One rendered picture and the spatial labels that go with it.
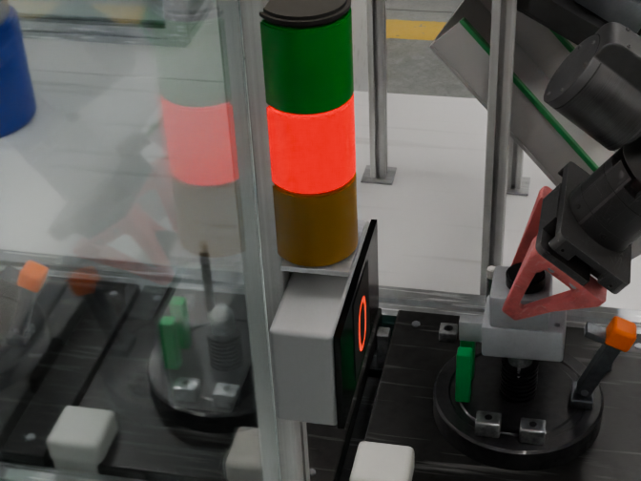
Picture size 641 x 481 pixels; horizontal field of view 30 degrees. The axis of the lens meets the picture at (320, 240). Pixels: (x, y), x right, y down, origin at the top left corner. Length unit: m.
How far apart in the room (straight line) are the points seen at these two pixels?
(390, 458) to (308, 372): 0.27
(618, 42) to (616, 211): 0.12
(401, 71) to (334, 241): 3.02
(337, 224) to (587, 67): 0.23
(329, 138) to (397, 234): 0.78
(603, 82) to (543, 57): 0.41
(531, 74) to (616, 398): 0.35
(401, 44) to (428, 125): 2.22
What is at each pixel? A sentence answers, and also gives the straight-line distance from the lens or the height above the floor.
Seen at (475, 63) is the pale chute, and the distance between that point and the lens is 1.10.
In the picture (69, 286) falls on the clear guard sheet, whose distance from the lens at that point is 0.44.
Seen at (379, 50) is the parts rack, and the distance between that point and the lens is 1.43.
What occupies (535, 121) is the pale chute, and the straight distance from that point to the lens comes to 1.12.
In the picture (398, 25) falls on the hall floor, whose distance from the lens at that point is 3.99.
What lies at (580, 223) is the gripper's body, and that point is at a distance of 0.88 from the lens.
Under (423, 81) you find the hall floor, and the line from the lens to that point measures 3.63.
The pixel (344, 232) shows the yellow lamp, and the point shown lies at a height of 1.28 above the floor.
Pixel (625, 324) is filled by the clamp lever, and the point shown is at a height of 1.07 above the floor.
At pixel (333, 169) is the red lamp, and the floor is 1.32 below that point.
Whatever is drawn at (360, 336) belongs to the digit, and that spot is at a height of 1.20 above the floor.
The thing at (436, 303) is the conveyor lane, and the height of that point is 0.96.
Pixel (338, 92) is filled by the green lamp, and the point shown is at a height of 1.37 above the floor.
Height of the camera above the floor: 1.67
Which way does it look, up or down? 35 degrees down
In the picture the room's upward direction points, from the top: 3 degrees counter-clockwise
